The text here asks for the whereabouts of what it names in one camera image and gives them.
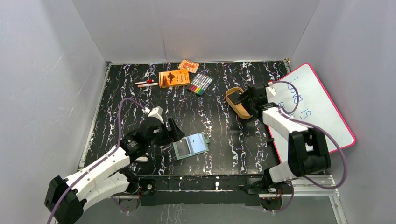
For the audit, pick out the black credit cards stack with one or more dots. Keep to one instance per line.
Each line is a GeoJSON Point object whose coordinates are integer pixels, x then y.
{"type": "Point", "coordinates": [236, 97]}

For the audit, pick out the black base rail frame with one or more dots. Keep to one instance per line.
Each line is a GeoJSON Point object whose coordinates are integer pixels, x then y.
{"type": "Point", "coordinates": [211, 189]}

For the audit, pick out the white stapler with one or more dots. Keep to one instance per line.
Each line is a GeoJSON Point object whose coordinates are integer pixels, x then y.
{"type": "Point", "coordinates": [142, 159]}

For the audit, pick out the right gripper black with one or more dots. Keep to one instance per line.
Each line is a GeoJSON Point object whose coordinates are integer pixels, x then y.
{"type": "Point", "coordinates": [243, 95]}

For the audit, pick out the tan oval tray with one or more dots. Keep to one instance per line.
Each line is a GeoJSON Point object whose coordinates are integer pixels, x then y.
{"type": "Point", "coordinates": [238, 109]}

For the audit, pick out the green card holder wallet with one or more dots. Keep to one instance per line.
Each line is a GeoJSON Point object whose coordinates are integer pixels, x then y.
{"type": "Point", "coordinates": [197, 143]}

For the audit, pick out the white board pink frame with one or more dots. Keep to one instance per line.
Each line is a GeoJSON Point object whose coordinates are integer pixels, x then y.
{"type": "Point", "coordinates": [302, 92]}

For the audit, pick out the orange book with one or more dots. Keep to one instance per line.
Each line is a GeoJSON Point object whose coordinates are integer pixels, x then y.
{"type": "Point", "coordinates": [174, 78]}

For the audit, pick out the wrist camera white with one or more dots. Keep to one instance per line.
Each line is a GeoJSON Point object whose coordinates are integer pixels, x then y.
{"type": "Point", "coordinates": [270, 90]}
{"type": "Point", "coordinates": [154, 116]}

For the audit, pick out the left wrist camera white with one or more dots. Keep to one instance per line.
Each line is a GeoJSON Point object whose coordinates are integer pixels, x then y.
{"type": "Point", "coordinates": [154, 116]}

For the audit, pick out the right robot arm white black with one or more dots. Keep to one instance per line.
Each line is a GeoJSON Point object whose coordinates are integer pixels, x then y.
{"type": "Point", "coordinates": [307, 147]}

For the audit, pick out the coloured marker pen set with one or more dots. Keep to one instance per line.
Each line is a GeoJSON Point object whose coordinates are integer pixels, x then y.
{"type": "Point", "coordinates": [199, 84]}

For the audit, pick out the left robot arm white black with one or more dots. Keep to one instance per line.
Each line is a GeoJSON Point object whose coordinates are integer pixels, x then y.
{"type": "Point", "coordinates": [68, 198]}

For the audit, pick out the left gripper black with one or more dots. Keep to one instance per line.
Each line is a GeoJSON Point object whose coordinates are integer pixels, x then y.
{"type": "Point", "coordinates": [166, 133]}

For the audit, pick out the white marker pen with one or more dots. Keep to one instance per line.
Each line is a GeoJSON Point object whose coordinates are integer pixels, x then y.
{"type": "Point", "coordinates": [147, 85]}

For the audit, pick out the black VIP credit card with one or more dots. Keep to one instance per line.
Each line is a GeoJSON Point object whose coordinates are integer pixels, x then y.
{"type": "Point", "coordinates": [183, 148]}

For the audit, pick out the small orange card box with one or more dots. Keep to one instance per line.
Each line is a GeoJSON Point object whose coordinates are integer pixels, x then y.
{"type": "Point", "coordinates": [188, 65]}

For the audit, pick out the red capped white marker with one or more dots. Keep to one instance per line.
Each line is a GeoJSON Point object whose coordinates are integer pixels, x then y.
{"type": "Point", "coordinates": [145, 82]}

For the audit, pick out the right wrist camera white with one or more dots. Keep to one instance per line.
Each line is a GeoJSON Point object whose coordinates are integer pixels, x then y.
{"type": "Point", "coordinates": [270, 90]}

